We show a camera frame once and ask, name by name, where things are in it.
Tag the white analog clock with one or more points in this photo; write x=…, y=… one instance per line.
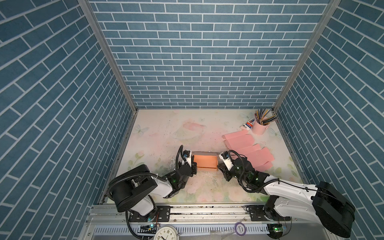
x=167, y=233

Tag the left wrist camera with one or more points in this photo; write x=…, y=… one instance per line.
x=187, y=158

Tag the pink paper box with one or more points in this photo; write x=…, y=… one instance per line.
x=244, y=144

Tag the pink pencil cup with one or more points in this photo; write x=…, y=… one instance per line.
x=259, y=129

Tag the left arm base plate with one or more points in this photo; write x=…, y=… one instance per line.
x=158, y=214

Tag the orange paper box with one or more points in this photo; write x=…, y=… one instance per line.
x=206, y=161

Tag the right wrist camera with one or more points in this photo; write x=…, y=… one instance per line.
x=225, y=158

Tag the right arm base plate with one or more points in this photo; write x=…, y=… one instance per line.
x=262, y=213

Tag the purple tape roll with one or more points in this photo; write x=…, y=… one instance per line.
x=240, y=229

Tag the aluminium rail frame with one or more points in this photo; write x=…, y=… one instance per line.
x=198, y=222

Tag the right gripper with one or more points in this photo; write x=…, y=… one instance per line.
x=225, y=173

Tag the coloured pencils bundle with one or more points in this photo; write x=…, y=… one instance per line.
x=265, y=116

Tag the green lit circuit board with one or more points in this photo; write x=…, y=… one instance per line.
x=276, y=231

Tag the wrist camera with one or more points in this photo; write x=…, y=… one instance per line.
x=187, y=158
x=225, y=158

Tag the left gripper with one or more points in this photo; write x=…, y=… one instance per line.
x=193, y=168

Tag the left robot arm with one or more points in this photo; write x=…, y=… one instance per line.
x=132, y=191

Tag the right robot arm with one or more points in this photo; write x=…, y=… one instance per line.
x=321, y=203

